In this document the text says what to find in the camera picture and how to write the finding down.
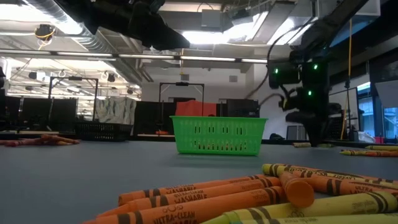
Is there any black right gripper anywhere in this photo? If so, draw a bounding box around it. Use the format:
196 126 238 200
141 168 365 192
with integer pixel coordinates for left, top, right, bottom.
284 58 331 147

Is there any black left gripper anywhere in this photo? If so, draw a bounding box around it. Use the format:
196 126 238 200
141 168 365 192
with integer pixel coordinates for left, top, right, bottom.
57 0 191 52

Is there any green plastic basket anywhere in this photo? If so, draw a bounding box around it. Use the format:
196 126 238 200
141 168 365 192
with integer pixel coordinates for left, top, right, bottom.
170 115 269 157

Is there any grey waste bin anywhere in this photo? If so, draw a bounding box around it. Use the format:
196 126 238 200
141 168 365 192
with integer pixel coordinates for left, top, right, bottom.
285 124 308 141

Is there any glass board panel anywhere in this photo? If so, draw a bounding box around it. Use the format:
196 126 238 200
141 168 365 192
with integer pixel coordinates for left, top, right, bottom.
326 86 360 141

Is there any white plastic bag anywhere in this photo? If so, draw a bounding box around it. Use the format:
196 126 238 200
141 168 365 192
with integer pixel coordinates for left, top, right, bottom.
356 130 376 144

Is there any grey ceiling box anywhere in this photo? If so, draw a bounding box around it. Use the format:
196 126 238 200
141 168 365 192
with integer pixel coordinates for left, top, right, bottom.
200 8 223 29

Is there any black light stand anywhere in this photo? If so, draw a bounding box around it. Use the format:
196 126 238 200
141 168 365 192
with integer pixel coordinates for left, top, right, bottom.
343 79 354 142

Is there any orange red fabric cover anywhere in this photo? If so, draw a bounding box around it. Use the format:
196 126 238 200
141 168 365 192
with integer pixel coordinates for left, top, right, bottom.
175 100 218 118

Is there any black cabinet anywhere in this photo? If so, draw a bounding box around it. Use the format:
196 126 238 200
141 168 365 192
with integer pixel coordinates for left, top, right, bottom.
226 98 261 119

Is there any long ceiling light strip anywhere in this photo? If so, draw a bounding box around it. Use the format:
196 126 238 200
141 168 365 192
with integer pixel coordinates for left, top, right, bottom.
0 49 269 65

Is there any white patterned cloth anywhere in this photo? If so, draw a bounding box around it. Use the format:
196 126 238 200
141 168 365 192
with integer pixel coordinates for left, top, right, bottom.
94 96 137 126

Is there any black plastic crate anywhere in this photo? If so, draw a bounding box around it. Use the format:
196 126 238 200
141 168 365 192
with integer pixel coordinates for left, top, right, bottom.
75 121 134 142

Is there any black wire rack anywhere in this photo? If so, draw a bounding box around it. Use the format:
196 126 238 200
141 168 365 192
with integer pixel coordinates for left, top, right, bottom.
326 108 346 141

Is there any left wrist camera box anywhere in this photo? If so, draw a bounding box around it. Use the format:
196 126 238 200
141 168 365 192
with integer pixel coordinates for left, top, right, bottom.
148 0 166 14

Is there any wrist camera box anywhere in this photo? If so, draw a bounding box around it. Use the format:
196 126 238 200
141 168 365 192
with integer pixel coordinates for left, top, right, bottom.
267 60 302 90
148 0 166 14

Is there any black metal frame stand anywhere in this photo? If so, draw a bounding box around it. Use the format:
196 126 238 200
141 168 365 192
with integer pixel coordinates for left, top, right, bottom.
159 82 205 138
47 76 100 123

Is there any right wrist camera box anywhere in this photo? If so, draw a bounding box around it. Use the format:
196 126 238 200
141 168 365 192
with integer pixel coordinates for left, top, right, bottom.
267 60 302 90

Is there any yellow hanging cable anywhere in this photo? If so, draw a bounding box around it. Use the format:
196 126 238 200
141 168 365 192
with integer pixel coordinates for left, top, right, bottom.
340 17 354 141

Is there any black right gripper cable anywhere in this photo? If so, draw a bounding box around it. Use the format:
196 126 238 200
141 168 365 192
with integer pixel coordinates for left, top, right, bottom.
245 18 312 100

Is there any yellow cable reel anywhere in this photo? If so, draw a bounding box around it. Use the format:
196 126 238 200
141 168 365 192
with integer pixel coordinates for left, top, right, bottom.
33 23 57 42

